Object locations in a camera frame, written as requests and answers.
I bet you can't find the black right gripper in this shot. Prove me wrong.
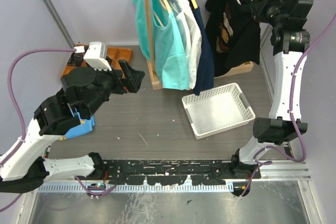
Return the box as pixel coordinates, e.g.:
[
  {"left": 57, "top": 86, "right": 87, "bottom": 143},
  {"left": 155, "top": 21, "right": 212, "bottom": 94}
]
[{"left": 249, "top": 0, "right": 288, "bottom": 27}]

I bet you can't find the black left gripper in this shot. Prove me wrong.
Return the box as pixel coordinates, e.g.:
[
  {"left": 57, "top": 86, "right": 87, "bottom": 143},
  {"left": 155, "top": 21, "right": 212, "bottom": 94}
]
[{"left": 85, "top": 59, "right": 146, "bottom": 118}]

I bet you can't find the black printed t shirt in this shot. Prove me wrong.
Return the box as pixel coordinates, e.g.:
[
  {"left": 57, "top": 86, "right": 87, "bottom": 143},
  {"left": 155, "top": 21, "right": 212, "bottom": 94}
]
[{"left": 205, "top": 0, "right": 261, "bottom": 77}]

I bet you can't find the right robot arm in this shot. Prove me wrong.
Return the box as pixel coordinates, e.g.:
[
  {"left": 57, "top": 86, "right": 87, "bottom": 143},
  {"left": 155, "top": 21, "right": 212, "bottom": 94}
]
[{"left": 229, "top": 0, "right": 313, "bottom": 179}]

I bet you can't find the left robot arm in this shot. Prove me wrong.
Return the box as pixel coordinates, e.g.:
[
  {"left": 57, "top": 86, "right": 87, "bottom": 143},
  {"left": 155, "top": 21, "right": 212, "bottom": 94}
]
[{"left": 1, "top": 60, "right": 145, "bottom": 194}]

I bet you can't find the teal hanging t shirt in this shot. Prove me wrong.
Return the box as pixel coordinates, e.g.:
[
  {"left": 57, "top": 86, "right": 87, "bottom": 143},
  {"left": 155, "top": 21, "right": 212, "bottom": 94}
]
[{"left": 132, "top": 0, "right": 190, "bottom": 90}]

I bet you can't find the navy hanging t shirt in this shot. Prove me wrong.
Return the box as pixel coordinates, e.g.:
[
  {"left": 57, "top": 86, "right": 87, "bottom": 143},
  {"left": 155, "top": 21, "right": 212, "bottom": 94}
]
[{"left": 192, "top": 7, "right": 214, "bottom": 95}]

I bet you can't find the white hanging t shirt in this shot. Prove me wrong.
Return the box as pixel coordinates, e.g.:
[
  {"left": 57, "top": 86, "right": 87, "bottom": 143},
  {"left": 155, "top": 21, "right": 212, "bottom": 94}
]
[{"left": 187, "top": 2, "right": 202, "bottom": 81}]

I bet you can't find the wooden compartment tray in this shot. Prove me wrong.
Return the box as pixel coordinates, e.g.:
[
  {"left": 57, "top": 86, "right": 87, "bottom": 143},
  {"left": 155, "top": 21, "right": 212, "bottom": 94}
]
[{"left": 60, "top": 44, "right": 134, "bottom": 79}]

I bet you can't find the rolled dark sock left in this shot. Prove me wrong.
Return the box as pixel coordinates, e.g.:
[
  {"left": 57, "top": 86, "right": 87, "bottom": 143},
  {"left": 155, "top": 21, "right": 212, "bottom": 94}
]
[{"left": 67, "top": 53, "right": 84, "bottom": 67}]

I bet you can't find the blue folded cloth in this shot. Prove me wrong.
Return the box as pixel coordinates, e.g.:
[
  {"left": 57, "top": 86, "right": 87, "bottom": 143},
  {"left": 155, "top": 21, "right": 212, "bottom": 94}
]
[{"left": 60, "top": 116, "right": 95, "bottom": 141}]

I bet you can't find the white perforated plastic basket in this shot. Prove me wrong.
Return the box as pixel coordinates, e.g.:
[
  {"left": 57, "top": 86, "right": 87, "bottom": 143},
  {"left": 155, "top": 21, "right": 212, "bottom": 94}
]
[{"left": 182, "top": 83, "right": 256, "bottom": 140}]

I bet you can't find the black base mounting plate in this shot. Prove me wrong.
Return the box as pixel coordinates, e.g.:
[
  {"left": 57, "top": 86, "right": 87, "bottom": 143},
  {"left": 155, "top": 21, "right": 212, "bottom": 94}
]
[{"left": 75, "top": 158, "right": 262, "bottom": 186}]

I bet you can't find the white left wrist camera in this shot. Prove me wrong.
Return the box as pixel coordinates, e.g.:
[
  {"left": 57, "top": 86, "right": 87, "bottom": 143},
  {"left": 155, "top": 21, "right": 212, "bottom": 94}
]
[{"left": 83, "top": 41, "right": 112, "bottom": 71}]

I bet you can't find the white slotted cable duct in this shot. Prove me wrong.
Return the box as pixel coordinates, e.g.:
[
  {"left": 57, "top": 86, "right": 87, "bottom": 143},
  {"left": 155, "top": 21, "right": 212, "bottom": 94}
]
[{"left": 38, "top": 183, "right": 234, "bottom": 193}]

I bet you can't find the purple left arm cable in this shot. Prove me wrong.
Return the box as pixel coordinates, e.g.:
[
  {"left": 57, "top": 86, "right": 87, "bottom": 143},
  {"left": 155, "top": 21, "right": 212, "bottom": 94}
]
[{"left": 0, "top": 47, "right": 116, "bottom": 213}]

